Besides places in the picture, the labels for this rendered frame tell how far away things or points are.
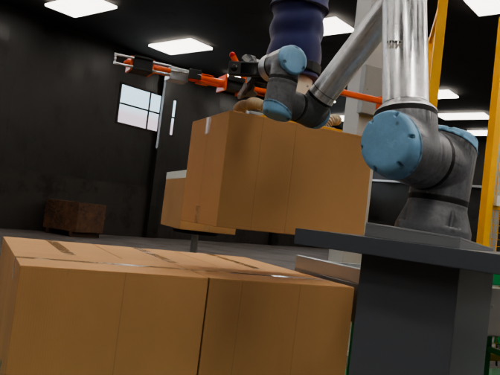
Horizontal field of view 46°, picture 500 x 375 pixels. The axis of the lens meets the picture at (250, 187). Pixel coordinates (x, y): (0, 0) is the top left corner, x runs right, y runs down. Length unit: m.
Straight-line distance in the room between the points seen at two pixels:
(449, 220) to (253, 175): 0.77
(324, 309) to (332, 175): 0.50
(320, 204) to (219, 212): 0.40
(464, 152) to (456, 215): 0.16
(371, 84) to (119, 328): 2.36
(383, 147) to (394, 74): 0.19
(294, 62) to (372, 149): 0.49
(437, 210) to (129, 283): 0.97
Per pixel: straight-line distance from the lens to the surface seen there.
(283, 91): 1.75
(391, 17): 1.54
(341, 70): 1.80
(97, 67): 12.56
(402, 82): 1.45
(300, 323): 2.18
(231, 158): 1.99
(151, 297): 1.93
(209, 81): 2.17
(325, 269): 2.55
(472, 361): 1.58
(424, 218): 1.49
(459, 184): 1.52
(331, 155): 2.17
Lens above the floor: 0.77
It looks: 3 degrees up
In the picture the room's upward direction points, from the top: 7 degrees clockwise
